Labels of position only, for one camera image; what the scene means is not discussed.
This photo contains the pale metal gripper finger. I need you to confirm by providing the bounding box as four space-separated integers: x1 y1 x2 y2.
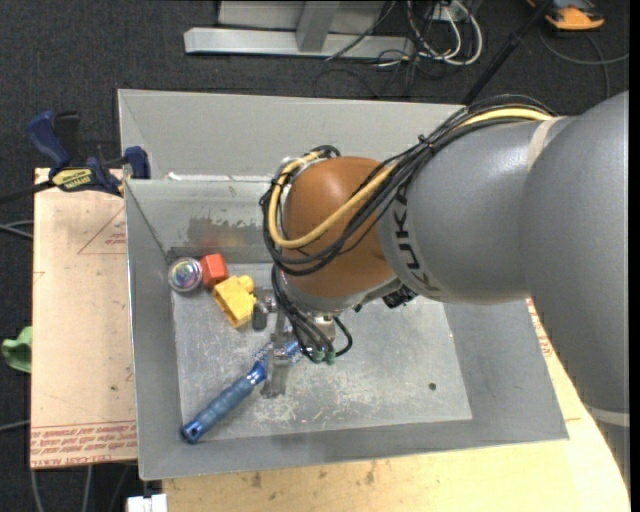
273 359 292 397
259 359 276 400

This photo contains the yellow toy block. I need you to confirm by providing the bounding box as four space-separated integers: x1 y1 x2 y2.
211 274 258 329

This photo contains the red block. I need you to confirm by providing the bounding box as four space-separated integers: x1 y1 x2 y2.
199 252 231 291

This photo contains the grey metal bin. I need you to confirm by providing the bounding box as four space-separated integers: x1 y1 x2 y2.
117 88 570 482

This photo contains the shiny iridescent round ball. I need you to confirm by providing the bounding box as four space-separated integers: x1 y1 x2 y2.
167 256 204 294

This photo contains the brown cardboard board, red print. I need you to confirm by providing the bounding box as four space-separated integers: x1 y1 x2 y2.
29 167 584 471

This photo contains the blue-handled tool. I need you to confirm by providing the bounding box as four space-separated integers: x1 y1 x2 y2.
180 358 269 446

